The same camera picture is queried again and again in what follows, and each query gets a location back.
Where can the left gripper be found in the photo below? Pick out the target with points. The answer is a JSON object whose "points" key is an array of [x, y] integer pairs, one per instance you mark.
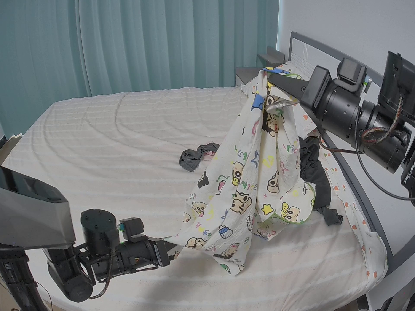
{"points": [[139, 254]]}

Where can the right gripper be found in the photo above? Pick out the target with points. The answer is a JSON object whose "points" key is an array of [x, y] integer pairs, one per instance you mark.
{"points": [[337, 112]]}

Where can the white printed pyjama top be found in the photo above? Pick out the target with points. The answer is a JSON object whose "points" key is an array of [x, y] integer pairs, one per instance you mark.
{"points": [[240, 186]]}

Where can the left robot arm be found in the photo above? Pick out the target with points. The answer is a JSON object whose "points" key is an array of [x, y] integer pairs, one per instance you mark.
{"points": [[35, 212]]}

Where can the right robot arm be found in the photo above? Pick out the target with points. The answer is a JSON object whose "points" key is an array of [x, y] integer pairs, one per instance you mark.
{"points": [[385, 147]]}

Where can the pile of clothes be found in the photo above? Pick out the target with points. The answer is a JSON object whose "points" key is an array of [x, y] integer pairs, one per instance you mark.
{"points": [[319, 180]]}

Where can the bed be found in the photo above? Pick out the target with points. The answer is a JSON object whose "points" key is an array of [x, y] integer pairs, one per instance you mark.
{"points": [[113, 147]]}

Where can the grey bedside table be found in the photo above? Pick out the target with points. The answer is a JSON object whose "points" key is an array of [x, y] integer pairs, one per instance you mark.
{"points": [[248, 75]]}

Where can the pink garment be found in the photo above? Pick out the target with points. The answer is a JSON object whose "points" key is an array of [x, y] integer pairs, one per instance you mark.
{"points": [[209, 154]]}

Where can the white printed pillow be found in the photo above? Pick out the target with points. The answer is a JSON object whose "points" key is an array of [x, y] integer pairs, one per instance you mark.
{"points": [[356, 212]]}

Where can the blue-green curtain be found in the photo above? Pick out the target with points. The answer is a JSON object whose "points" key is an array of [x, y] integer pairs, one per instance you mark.
{"points": [[146, 37]]}

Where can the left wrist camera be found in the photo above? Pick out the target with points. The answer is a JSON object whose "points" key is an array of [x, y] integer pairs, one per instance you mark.
{"points": [[131, 227]]}

